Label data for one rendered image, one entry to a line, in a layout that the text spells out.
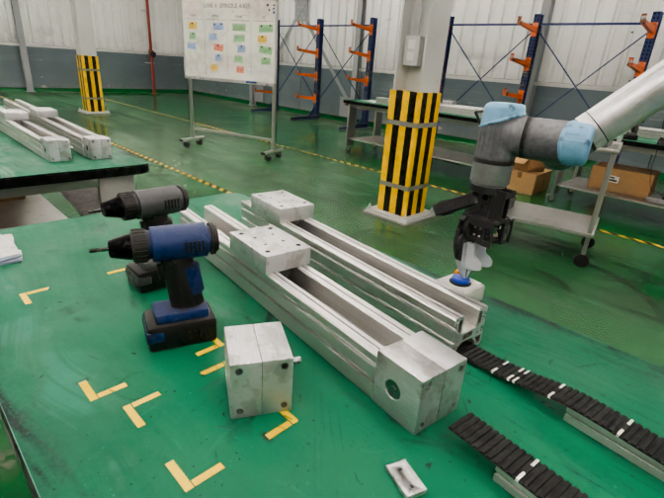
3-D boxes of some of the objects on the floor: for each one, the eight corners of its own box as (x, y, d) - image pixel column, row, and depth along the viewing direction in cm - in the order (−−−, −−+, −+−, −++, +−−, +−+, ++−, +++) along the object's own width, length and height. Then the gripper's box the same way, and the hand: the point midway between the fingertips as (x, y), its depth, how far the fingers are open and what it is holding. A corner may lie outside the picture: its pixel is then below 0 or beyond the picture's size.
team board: (178, 147, 651) (169, -6, 577) (202, 143, 693) (195, 0, 619) (266, 162, 595) (268, -5, 521) (286, 157, 637) (290, 2, 563)
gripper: (498, 193, 82) (476, 294, 91) (524, 188, 88) (501, 285, 96) (459, 182, 89) (443, 279, 97) (486, 178, 94) (468, 269, 102)
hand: (462, 271), depth 98 cm, fingers closed
